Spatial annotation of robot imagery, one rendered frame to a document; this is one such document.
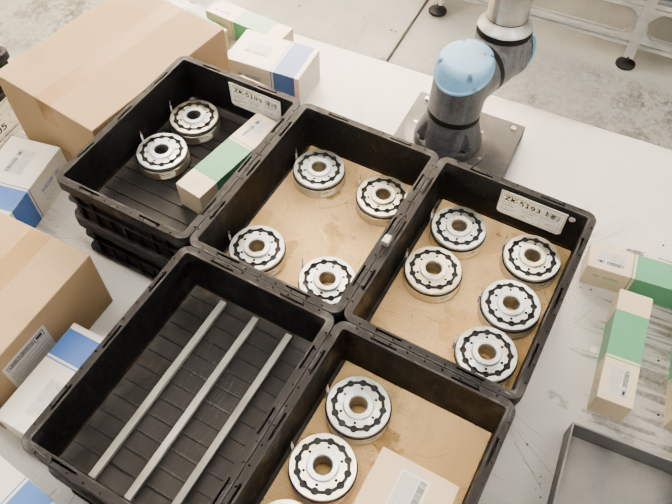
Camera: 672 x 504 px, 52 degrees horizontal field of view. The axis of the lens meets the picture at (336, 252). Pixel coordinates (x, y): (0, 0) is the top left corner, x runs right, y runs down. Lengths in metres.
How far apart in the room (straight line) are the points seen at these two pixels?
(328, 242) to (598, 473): 0.62
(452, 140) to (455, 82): 0.15
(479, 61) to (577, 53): 1.75
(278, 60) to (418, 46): 1.41
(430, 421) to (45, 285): 0.70
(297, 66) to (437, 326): 0.78
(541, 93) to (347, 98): 1.33
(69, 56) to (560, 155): 1.13
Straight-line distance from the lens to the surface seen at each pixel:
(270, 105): 1.44
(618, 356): 1.34
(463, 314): 1.22
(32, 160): 1.61
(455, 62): 1.44
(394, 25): 3.16
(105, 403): 1.19
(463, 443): 1.12
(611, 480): 1.30
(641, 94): 3.06
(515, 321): 1.20
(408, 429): 1.12
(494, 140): 1.62
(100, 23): 1.72
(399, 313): 1.21
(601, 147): 1.74
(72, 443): 1.18
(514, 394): 1.06
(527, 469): 1.27
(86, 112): 1.50
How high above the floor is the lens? 1.87
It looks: 55 degrees down
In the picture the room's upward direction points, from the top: straight up
